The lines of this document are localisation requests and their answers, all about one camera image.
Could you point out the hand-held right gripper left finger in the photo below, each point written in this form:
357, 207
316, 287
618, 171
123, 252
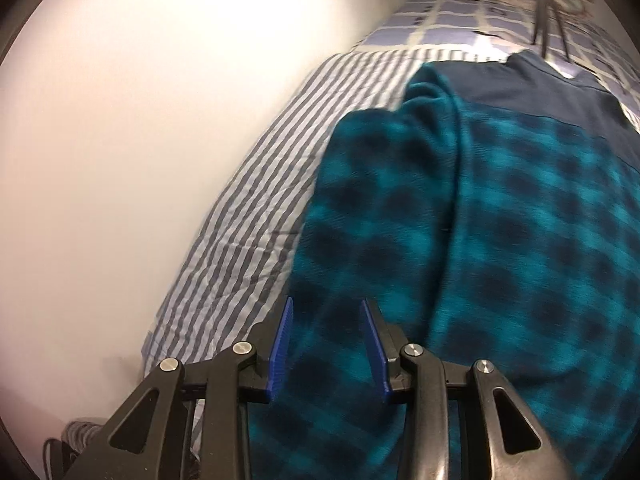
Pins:
280, 350

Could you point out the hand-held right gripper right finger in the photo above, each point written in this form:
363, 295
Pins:
375, 350

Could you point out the teal plaid fleece jacket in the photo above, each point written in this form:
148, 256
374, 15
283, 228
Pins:
475, 210

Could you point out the grey white striped bed sheet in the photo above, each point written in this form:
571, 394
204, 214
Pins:
260, 200

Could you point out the small striped cloth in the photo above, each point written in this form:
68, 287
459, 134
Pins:
82, 435

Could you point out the blue white checked blanket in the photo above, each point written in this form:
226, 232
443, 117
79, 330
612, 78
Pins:
450, 20

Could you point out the black tripod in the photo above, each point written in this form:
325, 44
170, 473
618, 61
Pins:
542, 20

